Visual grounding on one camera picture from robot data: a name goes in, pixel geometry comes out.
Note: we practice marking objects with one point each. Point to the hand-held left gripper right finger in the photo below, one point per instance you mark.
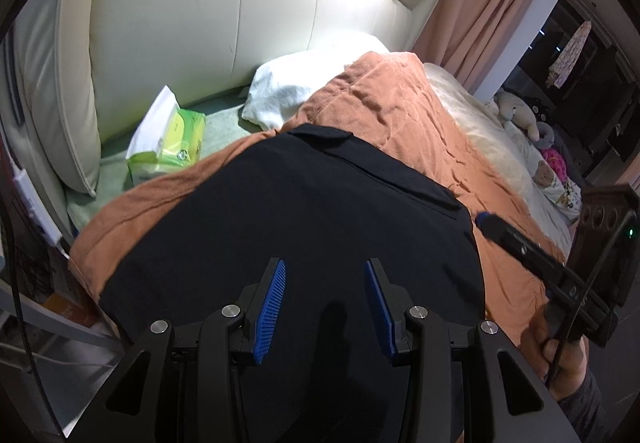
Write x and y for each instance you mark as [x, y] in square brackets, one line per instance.
[380, 308]

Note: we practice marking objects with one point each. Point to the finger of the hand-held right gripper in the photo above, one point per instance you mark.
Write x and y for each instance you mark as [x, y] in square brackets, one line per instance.
[520, 248]

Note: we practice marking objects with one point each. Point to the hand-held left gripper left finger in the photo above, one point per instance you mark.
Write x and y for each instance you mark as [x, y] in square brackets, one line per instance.
[270, 308]

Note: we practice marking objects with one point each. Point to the black pants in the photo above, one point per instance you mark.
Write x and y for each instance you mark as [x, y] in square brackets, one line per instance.
[300, 203]

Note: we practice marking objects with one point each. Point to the person's right forearm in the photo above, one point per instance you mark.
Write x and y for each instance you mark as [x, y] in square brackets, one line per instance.
[585, 415]

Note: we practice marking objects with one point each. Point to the person's right hand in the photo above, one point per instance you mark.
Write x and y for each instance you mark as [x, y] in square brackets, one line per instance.
[572, 368]

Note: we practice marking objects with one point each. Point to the pink plush toy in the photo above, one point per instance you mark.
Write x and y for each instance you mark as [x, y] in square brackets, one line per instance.
[555, 163]

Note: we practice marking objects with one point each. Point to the grey plush toy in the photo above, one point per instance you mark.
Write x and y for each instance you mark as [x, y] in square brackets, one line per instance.
[542, 133]

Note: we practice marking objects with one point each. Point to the dark open wardrobe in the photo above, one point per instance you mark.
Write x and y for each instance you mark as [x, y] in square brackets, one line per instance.
[595, 123]

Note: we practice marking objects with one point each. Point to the beige plush toy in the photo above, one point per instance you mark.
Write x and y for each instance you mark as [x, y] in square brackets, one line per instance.
[515, 105]

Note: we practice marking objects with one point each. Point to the green bed sheet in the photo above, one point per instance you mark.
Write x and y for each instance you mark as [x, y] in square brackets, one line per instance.
[225, 133]

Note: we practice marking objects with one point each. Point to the green tissue pack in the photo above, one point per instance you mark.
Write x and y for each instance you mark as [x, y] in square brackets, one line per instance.
[175, 143]

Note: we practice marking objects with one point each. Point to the brown fleece blanket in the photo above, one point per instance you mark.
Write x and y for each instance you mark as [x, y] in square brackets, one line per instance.
[390, 103]

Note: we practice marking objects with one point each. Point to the floral dress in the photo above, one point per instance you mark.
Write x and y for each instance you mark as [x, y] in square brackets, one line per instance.
[567, 55]

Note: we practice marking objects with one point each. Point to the orange cardboard box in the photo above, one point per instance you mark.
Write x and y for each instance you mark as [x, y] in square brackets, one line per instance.
[70, 310]

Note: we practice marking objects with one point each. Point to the white pillow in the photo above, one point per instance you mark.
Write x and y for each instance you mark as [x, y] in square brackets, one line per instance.
[300, 78]

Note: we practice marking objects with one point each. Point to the white power strip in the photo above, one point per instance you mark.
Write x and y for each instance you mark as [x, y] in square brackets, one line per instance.
[35, 208]

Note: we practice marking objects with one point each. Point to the cream leather headboard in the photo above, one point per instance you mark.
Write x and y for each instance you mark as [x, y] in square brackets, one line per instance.
[200, 13]

